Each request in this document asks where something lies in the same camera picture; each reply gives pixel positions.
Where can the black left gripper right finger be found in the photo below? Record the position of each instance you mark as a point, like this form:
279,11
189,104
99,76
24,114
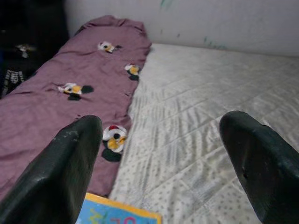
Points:
268,172

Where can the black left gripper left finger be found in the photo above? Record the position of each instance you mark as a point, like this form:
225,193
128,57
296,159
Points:
51,177

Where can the colourful children's book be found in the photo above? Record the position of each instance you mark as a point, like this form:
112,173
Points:
116,212

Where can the purple cartoon print quilt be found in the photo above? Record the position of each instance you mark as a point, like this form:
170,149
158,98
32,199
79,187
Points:
70,70

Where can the white quilted mattress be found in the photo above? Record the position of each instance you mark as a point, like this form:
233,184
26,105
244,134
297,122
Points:
187,116

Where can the black bag white lettering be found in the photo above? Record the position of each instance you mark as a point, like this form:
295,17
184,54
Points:
14,78

